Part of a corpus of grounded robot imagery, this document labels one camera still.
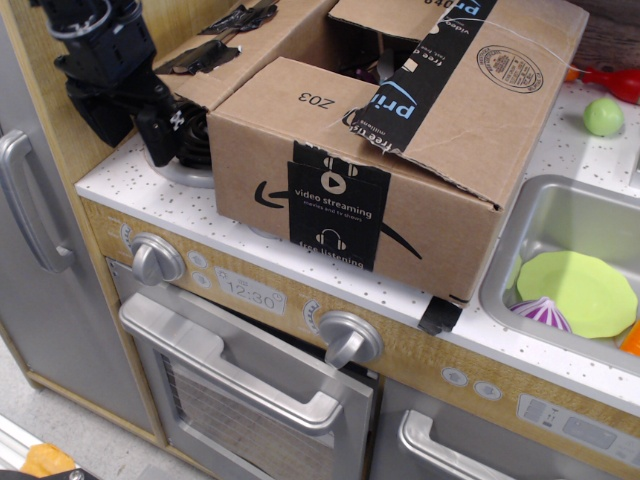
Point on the silver right oven knob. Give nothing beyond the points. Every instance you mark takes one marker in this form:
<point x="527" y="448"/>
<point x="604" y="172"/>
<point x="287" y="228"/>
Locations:
<point x="349" y="338"/>

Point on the silver small burner disc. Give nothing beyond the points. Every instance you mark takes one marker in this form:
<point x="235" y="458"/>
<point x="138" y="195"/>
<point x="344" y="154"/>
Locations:
<point x="263" y="234"/>

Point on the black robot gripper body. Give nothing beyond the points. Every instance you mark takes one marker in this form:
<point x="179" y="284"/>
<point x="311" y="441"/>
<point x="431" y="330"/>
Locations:
<point x="109" y="53"/>

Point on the black tape piece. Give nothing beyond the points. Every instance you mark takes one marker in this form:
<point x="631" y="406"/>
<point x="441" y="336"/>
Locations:
<point x="439" y="317"/>

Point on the silver left oven knob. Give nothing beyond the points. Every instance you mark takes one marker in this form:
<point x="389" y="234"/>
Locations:
<point x="155" y="260"/>

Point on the front black coil stove burner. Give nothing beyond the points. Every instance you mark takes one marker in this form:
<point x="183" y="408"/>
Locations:
<point x="192" y="167"/>

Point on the silver toy sink basin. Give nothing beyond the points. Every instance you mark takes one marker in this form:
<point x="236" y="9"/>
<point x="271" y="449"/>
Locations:
<point x="554" y="213"/>

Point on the orange object on floor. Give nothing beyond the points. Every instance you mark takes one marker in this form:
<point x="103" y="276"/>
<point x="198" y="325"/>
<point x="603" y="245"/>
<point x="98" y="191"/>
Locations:
<point x="46" y="459"/>

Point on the purple toy onion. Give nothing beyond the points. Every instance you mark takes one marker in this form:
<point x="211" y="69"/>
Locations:
<point x="542" y="310"/>

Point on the red toy bottle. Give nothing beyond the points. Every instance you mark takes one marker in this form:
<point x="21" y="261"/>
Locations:
<point x="623" y="84"/>

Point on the silver oven knob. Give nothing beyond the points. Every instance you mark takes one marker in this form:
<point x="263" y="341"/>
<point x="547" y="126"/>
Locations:
<point x="155" y="260"/>
<point x="349" y="338"/>

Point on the grey toy fridge door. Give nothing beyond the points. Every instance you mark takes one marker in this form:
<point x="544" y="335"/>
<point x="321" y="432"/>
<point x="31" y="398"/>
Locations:
<point x="53" y="312"/>

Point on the brown Amazon cardboard box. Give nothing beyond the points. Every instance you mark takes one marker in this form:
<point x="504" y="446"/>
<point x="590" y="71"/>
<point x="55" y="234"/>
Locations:
<point x="387" y="135"/>

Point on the silver toy oven door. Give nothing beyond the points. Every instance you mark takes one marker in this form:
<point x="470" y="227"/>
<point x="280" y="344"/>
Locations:
<point x="243" y="403"/>

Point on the lime green toy plate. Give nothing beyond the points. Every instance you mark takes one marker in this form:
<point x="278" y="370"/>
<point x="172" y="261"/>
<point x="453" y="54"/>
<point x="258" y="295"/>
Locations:
<point x="596" y="299"/>

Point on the green toy ball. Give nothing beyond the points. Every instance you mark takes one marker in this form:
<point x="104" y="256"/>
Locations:
<point x="603" y="117"/>

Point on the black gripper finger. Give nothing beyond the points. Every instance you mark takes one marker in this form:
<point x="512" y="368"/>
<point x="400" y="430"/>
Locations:
<point x="160" y="125"/>
<point x="108" y="111"/>

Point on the orange toy piece in sink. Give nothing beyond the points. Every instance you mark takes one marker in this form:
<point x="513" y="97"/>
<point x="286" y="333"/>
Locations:
<point x="631" y="342"/>

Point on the silver dishwasher door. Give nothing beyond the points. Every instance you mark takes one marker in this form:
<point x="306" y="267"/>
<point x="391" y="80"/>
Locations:
<point x="421" y="437"/>

